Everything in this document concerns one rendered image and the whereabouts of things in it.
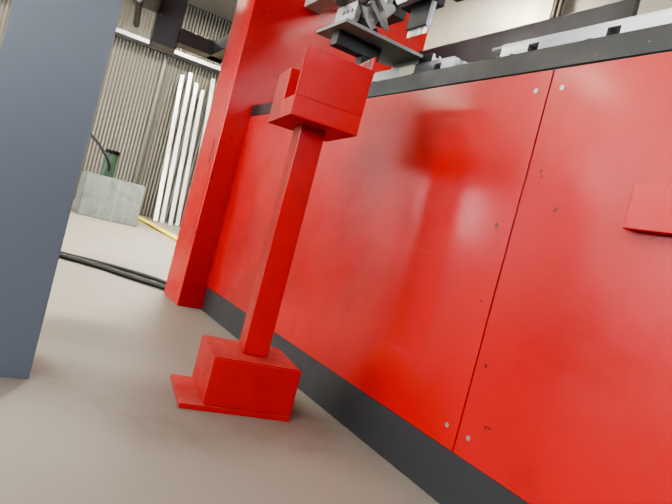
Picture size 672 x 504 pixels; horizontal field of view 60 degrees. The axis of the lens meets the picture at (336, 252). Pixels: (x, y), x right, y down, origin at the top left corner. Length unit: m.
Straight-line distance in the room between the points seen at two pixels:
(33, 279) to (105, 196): 5.42
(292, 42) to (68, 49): 1.47
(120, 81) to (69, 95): 8.65
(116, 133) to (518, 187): 8.98
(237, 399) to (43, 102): 0.71
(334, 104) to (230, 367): 0.61
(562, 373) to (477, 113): 0.57
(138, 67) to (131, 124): 0.88
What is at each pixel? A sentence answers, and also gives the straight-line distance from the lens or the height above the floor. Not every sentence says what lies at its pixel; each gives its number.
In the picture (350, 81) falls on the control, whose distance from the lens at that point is 1.34.
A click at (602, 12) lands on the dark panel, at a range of 2.13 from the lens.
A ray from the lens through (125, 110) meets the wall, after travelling 9.89.
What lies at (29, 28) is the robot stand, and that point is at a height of 0.66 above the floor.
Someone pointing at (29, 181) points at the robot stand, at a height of 0.39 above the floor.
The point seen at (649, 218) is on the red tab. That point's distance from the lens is 0.94.
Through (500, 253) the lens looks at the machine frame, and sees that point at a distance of 1.13.
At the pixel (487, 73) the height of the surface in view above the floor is 0.84.
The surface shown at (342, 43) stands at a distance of 1.72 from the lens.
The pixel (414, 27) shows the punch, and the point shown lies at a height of 1.10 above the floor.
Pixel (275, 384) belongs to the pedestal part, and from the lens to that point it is 1.34.
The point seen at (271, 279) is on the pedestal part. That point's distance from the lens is 1.35.
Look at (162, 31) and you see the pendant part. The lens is 3.02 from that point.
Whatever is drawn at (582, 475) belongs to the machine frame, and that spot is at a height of 0.18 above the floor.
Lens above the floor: 0.43
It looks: 1 degrees down
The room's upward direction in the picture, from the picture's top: 15 degrees clockwise
